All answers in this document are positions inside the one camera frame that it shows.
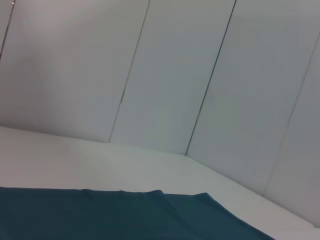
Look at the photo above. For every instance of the teal printed t-shirt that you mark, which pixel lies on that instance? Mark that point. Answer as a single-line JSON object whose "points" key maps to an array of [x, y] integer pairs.
{"points": [[100, 215]]}

